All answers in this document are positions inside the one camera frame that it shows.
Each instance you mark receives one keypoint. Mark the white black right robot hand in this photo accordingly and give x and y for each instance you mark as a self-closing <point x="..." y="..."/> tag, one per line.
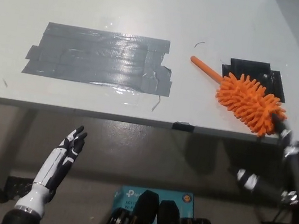
<point x="295" y="169"/>

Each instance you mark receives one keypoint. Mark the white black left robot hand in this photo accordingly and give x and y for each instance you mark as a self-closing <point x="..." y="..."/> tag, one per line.
<point x="54" y="165"/>

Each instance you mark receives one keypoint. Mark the orange microfibre duster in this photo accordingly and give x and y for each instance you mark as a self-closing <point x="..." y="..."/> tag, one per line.
<point x="245" y="101"/>

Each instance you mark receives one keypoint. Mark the large black tape patch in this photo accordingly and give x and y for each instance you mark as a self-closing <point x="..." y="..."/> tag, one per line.
<point x="253" y="70"/>

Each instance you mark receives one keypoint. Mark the grey duct tape patch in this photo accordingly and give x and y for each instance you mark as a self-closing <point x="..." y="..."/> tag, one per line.
<point x="101" y="59"/>

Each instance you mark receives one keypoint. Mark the teal router box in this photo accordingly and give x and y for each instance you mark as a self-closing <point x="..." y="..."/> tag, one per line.
<point x="173" y="196"/>

